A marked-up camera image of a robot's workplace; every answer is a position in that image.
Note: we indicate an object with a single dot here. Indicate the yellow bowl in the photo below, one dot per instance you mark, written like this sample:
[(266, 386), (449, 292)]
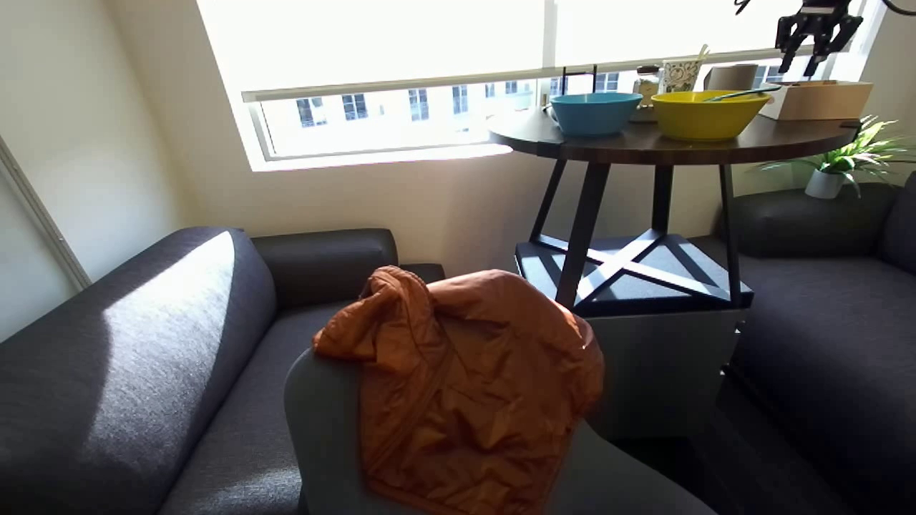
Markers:
[(704, 114)]

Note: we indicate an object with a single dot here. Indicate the patterned paper cup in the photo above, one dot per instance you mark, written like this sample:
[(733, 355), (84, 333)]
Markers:
[(680, 76)]

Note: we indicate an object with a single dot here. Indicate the white cylindrical cup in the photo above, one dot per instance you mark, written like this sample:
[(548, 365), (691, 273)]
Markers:
[(741, 76)]

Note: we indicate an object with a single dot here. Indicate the potted green plant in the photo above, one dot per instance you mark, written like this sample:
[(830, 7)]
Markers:
[(870, 151)]

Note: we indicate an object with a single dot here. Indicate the blue bowl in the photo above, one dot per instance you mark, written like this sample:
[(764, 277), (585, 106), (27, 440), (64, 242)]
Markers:
[(592, 114)]

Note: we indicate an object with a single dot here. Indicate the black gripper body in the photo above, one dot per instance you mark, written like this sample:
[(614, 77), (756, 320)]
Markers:
[(826, 20)]

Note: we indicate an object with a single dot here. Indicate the dark grey sofa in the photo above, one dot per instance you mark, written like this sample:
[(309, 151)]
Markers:
[(830, 329), (159, 389)]

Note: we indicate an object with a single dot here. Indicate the glass jar with brown lid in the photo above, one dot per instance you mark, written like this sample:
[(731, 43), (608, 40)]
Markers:
[(648, 80)]

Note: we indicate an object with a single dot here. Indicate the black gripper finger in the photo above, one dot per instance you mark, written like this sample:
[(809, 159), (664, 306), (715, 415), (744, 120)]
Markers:
[(787, 51), (823, 50)]

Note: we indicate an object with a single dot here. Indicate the round dark wood table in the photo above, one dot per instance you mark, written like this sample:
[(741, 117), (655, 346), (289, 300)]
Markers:
[(650, 269)]

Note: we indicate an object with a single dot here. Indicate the light wooden box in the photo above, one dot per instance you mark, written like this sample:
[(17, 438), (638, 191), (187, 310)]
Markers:
[(816, 100)]

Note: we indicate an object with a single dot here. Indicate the orange jacket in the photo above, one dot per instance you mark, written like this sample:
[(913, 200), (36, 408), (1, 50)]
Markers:
[(469, 386)]

